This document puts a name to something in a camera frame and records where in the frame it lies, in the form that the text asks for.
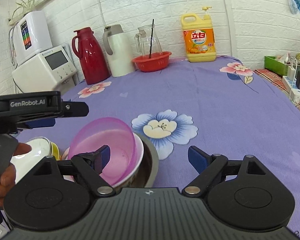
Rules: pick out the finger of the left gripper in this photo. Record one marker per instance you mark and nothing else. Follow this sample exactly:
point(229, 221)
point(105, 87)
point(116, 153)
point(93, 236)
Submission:
point(74, 109)
point(37, 123)

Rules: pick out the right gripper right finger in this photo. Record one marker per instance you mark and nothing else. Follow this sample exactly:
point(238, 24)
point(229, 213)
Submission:
point(209, 168)

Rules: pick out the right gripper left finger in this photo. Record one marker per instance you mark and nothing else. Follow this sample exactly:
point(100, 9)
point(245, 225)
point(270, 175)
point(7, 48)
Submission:
point(89, 166)

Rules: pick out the white silver-rimmed plate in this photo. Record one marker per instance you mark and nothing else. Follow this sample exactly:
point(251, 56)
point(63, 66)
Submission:
point(41, 147)

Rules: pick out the purple plastic bowl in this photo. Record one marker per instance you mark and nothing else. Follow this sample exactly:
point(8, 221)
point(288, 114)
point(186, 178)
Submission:
point(117, 136)

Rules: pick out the yellow plate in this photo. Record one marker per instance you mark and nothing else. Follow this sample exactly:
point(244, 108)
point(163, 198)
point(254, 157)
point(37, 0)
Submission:
point(55, 151)

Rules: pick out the stainless steel bowl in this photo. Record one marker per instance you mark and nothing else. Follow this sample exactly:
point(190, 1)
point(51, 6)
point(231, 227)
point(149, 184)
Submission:
point(149, 166)

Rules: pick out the large white floral plate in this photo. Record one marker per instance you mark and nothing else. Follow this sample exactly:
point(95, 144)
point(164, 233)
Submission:
point(64, 157)

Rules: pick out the person's left hand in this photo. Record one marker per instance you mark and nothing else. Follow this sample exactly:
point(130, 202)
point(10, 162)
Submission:
point(7, 179)

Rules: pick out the white water dispenser machine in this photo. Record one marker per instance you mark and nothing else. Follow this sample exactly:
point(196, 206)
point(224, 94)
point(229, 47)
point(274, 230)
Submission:
point(47, 71)

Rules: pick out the red thermos jug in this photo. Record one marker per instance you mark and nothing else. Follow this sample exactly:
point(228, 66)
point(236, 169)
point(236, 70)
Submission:
point(86, 47)

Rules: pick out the purple floral tablecloth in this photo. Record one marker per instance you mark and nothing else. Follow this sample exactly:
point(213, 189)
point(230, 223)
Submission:
point(200, 104)

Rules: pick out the white thermos jug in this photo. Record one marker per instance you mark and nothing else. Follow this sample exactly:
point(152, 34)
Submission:
point(118, 51)

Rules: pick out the white water purifier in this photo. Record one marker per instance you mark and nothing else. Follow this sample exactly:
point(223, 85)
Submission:
point(29, 37)

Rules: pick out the clear glass pitcher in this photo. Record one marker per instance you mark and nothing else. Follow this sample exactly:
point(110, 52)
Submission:
point(142, 39)

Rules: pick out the red plastic basket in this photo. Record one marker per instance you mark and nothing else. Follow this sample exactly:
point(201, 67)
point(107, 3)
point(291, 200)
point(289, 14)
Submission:
point(157, 61)

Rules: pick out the green plant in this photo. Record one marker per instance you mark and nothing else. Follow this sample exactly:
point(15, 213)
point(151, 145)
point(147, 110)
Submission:
point(25, 6)

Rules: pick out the white power strip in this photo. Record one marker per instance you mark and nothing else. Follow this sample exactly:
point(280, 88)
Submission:
point(292, 89)

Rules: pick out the green box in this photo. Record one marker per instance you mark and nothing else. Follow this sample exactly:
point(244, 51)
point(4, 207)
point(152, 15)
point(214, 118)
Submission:
point(271, 64)

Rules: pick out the black stirring stick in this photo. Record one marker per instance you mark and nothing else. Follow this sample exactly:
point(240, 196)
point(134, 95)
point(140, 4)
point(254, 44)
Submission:
point(151, 40)

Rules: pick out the white charger plug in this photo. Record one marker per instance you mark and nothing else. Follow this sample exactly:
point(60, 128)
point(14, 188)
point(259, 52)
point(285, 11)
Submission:
point(291, 73)

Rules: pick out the yellow detergent bottle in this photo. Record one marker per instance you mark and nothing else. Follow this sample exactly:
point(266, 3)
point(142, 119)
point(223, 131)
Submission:
point(199, 37)

